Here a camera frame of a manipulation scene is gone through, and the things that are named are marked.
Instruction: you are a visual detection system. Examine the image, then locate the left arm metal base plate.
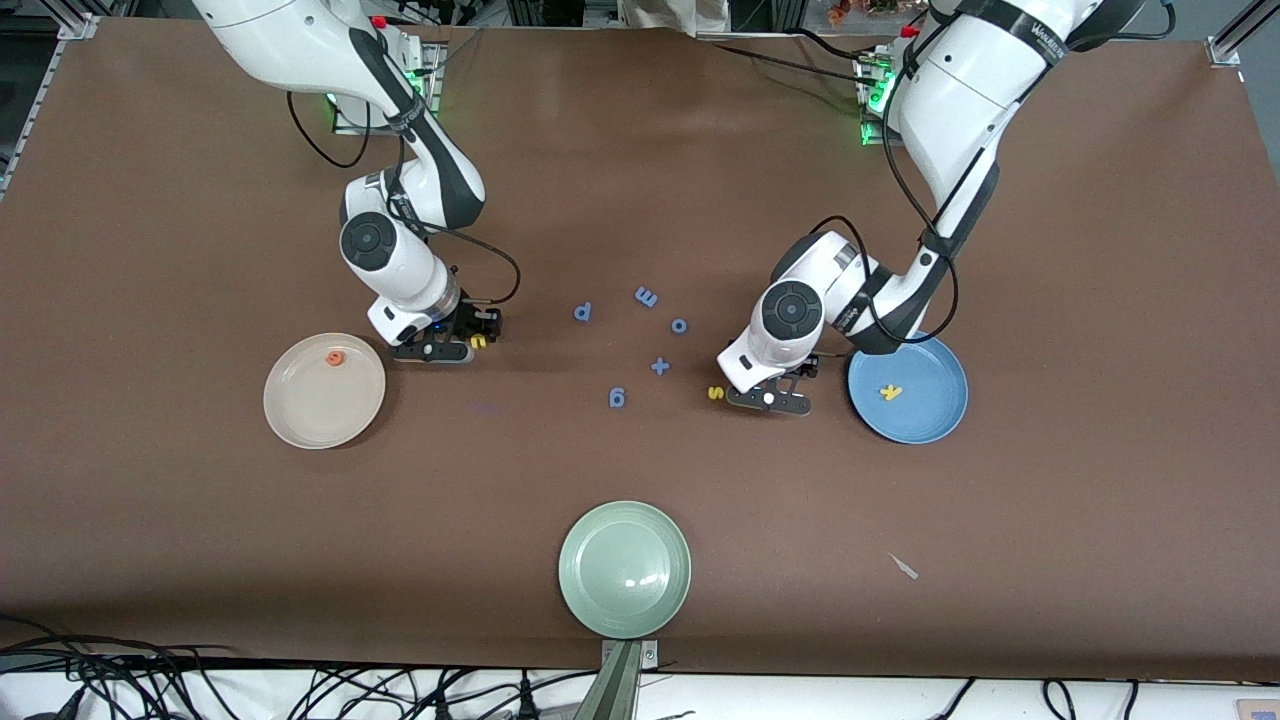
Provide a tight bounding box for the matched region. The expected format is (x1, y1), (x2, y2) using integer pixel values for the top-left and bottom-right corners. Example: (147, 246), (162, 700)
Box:
(855, 50), (901, 147)

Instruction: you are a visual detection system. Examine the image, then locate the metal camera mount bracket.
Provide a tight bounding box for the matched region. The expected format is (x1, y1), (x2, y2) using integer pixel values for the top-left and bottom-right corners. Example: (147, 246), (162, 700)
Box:
(572, 640), (661, 720)

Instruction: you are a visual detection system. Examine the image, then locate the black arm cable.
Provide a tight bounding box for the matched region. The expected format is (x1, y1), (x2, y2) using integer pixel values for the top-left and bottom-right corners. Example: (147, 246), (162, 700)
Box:
(286, 90), (523, 306)
(808, 15), (1001, 347)

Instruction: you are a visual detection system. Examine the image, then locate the blue plate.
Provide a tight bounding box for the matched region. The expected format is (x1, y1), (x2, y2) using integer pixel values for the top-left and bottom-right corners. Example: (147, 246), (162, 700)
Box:
(847, 327), (969, 445)

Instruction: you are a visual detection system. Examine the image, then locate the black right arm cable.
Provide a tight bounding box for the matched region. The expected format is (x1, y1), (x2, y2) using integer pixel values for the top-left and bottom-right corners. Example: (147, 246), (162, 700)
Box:
(286, 90), (523, 306)

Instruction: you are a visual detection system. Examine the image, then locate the black cable on table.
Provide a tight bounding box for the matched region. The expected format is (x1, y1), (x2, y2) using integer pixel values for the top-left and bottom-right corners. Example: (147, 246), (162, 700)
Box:
(700, 40), (873, 87)

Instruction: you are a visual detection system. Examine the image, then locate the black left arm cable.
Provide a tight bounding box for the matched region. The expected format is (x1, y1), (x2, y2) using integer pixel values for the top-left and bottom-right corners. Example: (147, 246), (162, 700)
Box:
(808, 15), (1001, 347)

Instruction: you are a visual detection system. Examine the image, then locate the person in beige clothing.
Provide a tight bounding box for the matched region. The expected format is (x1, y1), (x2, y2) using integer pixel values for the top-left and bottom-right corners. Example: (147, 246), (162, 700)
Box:
(620, 0), (731, 36)

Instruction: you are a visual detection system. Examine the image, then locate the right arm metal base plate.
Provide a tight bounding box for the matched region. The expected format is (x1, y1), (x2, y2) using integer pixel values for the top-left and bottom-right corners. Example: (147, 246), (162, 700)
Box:
(330, 30), (447, 136)

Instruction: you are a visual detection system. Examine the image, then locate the aluminium table frame rail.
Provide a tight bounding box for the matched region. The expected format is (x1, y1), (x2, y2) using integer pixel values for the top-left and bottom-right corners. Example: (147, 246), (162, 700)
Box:
(0, 15), (101, 196)
(1205, 0), (1280, 67)

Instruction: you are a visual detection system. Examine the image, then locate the beige brown plate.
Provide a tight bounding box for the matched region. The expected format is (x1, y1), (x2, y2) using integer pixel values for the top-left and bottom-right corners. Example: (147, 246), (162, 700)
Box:
(263, 332), (387, 450)

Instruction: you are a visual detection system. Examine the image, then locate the pale green plate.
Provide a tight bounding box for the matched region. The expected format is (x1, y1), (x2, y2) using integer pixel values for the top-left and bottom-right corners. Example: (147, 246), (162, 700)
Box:
(558, 500), (693, 640)

